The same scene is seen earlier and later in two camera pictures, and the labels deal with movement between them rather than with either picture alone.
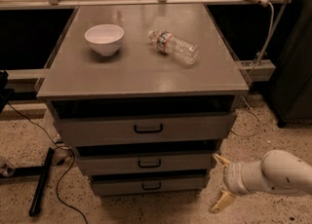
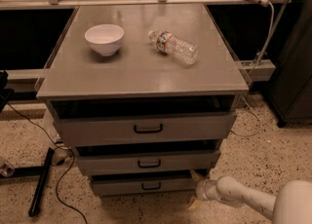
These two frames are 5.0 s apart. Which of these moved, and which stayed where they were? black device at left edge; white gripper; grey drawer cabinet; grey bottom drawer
Moved: white gripper
Stayed: grey bottom drawer; grey drawer cabinet; black device at left edge
